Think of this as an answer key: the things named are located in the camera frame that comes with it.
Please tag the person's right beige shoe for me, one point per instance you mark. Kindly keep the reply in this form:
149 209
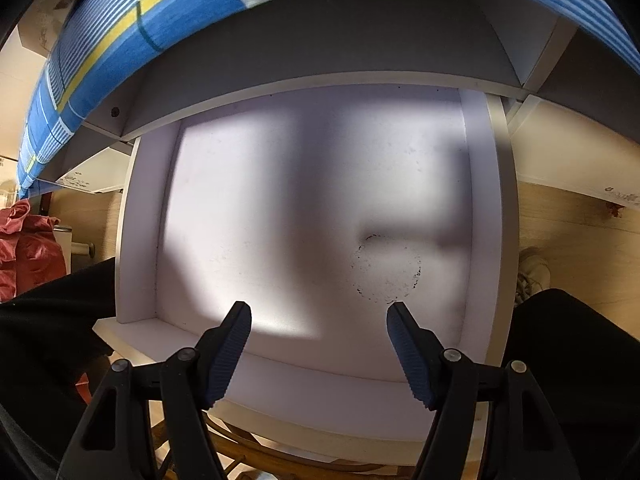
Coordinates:
532 275

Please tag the white drawer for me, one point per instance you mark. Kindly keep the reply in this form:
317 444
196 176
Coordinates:
300 185

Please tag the small red floor scrap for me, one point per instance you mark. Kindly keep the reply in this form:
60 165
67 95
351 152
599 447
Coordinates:
612 208

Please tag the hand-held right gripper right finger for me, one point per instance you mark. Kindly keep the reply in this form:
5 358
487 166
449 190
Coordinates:
410 355

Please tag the person's leg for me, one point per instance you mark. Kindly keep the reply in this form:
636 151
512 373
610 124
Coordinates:
45 330
590 360

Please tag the red cloth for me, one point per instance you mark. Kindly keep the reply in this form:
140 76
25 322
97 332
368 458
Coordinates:
30 260

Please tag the white rolling stand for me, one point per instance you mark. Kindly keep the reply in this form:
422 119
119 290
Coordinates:
80 249

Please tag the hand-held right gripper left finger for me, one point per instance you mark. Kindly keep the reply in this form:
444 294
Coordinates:
230 350

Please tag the person's left leg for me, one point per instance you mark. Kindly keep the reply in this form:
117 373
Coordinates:
45 330

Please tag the person's right leg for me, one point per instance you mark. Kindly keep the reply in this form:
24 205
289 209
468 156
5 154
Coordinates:
590 360

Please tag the wooden stool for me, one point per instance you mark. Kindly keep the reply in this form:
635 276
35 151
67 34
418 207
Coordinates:
280 455

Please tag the blue plaid cloth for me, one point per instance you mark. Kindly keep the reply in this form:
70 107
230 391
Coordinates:
100 45

